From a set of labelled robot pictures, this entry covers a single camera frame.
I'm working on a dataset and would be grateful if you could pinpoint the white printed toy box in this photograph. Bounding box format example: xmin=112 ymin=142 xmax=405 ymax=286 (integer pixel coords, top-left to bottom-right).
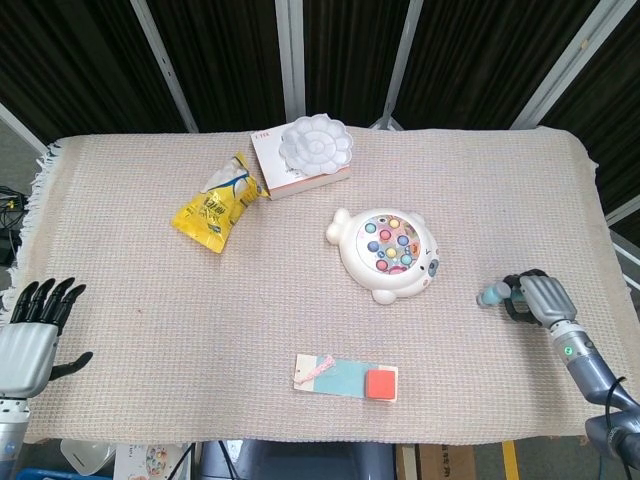
xmin=113 ymin=443 xmax=194 ymax=480

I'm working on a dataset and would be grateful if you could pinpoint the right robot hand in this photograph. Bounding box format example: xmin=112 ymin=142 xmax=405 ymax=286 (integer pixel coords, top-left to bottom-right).
xmin=501 ymin=268 xmax=579 ymax=331

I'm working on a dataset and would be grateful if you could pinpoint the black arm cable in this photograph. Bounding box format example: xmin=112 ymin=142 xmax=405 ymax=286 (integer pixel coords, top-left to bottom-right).
xmin=602 ymin=375 xmax=640 ymax=480

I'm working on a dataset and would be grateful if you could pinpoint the white plastic appliance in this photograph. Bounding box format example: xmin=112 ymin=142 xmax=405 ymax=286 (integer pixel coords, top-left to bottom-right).
xmin=59 ymin=439 xmax=117 ymax=476

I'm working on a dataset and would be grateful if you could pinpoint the black cable bundle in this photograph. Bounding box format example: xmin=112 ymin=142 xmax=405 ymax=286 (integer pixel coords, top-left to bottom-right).
xmin=0 ymin=184 xmax=26 ymax=266

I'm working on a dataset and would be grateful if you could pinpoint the blue plastic bin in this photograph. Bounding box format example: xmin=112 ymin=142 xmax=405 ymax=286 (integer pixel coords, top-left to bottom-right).
xmin=14 ymin=467 xmax=66 ymax=480

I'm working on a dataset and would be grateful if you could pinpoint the orange-red cube block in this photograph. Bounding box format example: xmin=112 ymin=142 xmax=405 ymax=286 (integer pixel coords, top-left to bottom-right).
xmin=363 ymin=368 xmax=397 ymax=402

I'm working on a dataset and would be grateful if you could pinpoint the white flower-shaped paint palette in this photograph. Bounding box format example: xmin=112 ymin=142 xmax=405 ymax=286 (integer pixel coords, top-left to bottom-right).
xmin=277 ymin=114 xmax=355 ymax=177

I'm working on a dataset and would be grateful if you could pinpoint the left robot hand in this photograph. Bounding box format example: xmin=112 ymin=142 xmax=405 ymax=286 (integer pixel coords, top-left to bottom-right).
xmin=0 ymin=277 xmax=95 ymax=399

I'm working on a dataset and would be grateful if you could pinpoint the pink string tassel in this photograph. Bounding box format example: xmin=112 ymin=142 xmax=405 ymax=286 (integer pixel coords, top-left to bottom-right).
xmin=294 ymin=354 xmax=337 ymax=386

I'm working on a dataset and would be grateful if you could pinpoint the teal object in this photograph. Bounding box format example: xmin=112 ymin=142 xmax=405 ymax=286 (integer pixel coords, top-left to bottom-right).
xmin=475 ymin=281 xmax=526 ymax=307

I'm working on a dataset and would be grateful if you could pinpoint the white frame post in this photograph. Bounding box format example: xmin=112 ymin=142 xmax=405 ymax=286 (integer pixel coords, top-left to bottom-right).
xmin=512 ymin=0 xmax=631 ymax=129
xmin=0 ymin=102 xmax=49 ymax=156
xmin=275 ymin=0 xmax=306 ymax=121
xmin=130 ymin=0 xmax=199 ymax=134
xmin=372 ymin=0 xmax=426 ymax=130
xmin=604 ymin=197 xmax=640 ymax=231

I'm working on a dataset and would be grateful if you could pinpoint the blue card with red eraser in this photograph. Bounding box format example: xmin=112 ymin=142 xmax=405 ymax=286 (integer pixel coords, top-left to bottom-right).
xmin=291 ymin=353 xmax=400 ymax=404

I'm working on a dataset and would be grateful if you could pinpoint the white animal-shaped pop-button toy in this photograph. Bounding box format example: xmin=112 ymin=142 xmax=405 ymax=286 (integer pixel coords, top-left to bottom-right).
xmin=325 ymin=207 xmax=442 ymax=306

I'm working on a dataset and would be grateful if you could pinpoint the black pleated curtain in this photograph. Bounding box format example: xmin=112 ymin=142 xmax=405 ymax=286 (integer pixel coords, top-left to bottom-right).
xmin=0 ymin=0 xmax=640 ymax=236

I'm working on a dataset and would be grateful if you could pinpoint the brown cardboard box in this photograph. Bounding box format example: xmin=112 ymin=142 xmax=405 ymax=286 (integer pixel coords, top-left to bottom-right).
xmin=397 ymin=443 xmax=476 ymax=480

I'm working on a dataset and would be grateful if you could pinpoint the yellow snack bag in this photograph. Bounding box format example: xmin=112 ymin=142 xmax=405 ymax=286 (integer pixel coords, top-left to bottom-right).
xmin=171 ymin=152 xmax=269 ymax=256

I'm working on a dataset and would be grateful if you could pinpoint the white box with pink edge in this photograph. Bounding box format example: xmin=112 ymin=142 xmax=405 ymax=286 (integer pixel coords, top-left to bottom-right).
xmin=249 ymin=127 xmax=351 ymax=202

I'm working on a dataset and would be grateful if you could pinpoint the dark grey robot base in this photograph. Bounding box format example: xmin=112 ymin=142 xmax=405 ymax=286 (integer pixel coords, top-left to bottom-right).
xmin=199 ymin=439 xmax=396 ymax=480

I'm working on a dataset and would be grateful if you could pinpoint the beige woven tablecloth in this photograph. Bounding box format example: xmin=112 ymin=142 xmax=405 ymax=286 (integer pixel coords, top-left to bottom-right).
xmin=2 ymin=124 xmax=634 ymax=446

